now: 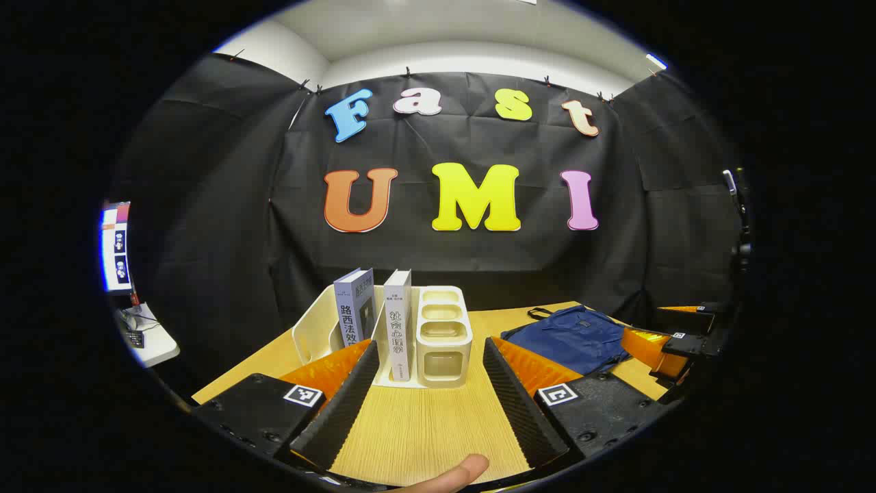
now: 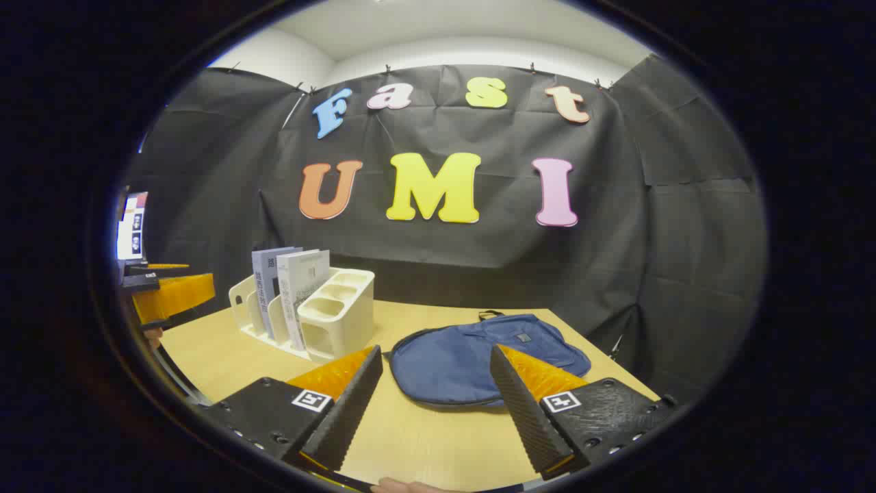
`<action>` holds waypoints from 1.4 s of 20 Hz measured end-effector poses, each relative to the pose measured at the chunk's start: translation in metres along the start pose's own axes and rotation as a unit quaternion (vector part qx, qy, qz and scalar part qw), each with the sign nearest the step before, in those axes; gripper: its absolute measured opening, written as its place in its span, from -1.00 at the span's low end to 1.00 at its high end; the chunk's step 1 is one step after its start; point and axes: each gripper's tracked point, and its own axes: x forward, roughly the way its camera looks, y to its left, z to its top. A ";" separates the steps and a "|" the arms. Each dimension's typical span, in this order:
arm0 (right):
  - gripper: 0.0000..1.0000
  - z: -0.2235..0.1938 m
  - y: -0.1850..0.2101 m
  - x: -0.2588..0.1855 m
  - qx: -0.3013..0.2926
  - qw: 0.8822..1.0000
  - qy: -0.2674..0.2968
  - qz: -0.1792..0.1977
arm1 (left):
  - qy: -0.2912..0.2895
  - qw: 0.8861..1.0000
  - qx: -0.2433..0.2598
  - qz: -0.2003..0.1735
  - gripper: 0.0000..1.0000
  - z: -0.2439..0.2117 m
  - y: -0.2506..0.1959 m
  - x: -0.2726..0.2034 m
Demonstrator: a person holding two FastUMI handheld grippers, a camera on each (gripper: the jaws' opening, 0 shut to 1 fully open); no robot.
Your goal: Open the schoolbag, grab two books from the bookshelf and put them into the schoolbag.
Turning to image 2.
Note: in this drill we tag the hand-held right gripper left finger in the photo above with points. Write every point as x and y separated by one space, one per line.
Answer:
345 418

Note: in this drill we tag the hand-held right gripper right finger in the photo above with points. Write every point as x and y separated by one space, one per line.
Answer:
523 418

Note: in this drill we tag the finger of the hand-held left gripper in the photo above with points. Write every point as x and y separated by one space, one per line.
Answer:
178 294
147 270

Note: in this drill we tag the blue schoolbag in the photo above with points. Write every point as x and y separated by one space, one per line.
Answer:
465 356

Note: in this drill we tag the white plastic bookshelf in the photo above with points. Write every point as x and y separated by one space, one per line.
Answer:
339 315

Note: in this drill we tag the white book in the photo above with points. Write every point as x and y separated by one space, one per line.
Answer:
301 281

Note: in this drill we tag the computer monitor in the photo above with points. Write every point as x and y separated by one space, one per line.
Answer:
131 229

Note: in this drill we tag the black backdrop cloth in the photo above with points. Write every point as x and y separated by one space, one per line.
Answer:
479 253

